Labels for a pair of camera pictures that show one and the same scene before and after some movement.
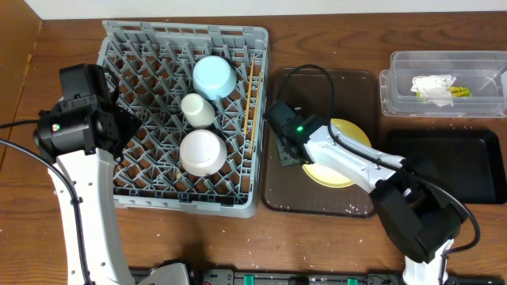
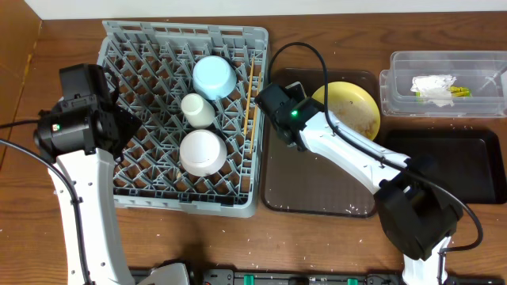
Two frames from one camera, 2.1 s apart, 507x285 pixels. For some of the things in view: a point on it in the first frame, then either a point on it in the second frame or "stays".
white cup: (198, 112) stays
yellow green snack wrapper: (455, 91) stays
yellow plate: (324, 177) → (352, 105)
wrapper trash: (434, 88) stays
